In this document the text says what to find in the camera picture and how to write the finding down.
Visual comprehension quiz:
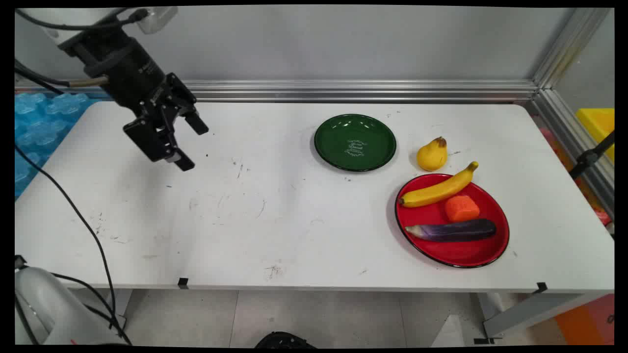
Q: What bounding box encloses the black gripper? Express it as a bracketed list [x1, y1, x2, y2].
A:
[59, 29, 209, 173]

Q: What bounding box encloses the purple toy eggplant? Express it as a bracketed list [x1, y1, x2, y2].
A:
[404, 218, 497, 243]

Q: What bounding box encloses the blue bubble foam mat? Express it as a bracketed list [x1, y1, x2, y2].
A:
[15, 92, 101, 201]

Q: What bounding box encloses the green enamel plate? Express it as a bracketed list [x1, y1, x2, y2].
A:
[314, 114, 397, 173]

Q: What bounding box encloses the black round object below table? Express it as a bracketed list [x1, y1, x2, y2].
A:
[254, 331, 317, 349]

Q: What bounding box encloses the yellow toy pear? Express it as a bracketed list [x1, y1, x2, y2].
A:
[417, 136, 448, 172]

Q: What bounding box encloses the yellow toy banana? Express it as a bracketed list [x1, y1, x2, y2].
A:
[398, 161, 479, 208]

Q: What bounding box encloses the orange toy carrot piece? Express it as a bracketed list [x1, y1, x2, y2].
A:
[445, 196, 481, 223]

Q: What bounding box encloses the red enamel plate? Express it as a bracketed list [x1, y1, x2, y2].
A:
[394, 173, 510, 269]

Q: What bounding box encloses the grey table leg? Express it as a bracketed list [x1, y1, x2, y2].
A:
[473, 293, 592, 345]

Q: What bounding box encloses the yellow plastic box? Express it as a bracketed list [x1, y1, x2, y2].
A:
[575, 108, 615, 163]

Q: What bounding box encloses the orange floor box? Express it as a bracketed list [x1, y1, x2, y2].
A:
[553, 293, 615, 345]

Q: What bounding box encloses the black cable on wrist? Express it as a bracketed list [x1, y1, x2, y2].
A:
[15, 8, 149, 32]

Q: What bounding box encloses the black cable with tan plug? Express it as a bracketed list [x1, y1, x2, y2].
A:
[15, 59, 109, 95]

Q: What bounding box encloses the horizontal aluminium frame rail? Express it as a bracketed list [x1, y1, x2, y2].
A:
[15, 79, 539, 103]

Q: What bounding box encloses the long black cable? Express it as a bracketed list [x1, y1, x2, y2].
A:
[15, 144, 132, 345]

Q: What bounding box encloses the slanted aluminium frame rail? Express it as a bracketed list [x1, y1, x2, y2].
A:
[526, 88, 615, 219]

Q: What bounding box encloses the upright aluminium frame post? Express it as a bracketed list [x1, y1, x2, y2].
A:
[532, 7, 613, 90]

